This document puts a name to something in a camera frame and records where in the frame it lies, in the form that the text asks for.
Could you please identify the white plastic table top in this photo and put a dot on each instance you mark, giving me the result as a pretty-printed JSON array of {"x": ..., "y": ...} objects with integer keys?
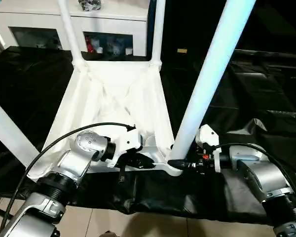
[{"x": 101, "y": 86}]

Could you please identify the white plastic table leg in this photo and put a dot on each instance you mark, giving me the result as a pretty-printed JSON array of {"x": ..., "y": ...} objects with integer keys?
[
  {"x": 10, "y": 130},
  {"x": 71, "y": 32},
  {"x": 212, "y": 74},
  {"x": 158, "y": 32}
]

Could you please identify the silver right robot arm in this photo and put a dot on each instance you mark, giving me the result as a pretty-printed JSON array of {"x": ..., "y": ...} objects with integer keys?
[{"x": 264, "y": 172}]

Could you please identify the black mat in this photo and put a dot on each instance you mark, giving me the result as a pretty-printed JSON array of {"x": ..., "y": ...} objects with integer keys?
[{"x": 249, "y": 98}]

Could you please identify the black case with brass label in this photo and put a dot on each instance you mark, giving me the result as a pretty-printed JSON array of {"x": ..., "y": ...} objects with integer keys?
[{"x": 182, "y": 50}]

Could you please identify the dark long metal bar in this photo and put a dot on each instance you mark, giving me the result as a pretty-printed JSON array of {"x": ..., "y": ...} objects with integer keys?
[{"x": 271, "y": 53}]

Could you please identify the white cabinet with glass doors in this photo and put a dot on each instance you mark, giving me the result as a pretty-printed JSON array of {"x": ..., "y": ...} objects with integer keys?
[{"x": 39, "y": 17}]

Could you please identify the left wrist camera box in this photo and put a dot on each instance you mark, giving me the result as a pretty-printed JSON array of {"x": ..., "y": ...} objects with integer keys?
[{"x": 127, "y": 140}]

